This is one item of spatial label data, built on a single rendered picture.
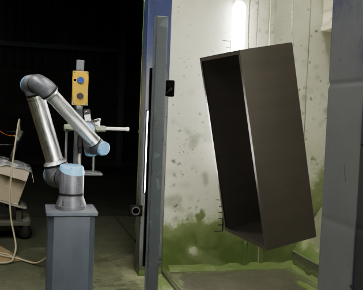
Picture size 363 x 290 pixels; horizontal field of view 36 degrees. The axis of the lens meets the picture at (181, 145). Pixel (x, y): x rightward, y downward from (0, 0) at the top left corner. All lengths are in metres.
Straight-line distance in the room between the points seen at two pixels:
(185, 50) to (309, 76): 1.06
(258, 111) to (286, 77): 0.27
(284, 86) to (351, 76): 1.83
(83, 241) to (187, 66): 1.63
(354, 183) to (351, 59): 0.33
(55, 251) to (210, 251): 1.48
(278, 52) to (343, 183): 1.88
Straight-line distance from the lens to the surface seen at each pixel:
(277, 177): 3.37
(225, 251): 4.54
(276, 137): 3.34
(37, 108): 3.54
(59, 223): 3.42
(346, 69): 1.58
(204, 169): 4.36
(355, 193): 1.52
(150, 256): 2.33
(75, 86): 4.30
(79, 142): 4.20
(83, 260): 3.48
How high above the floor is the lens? 1.24
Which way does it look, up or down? 3 degrees down
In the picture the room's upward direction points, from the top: 2 degrees clockwise
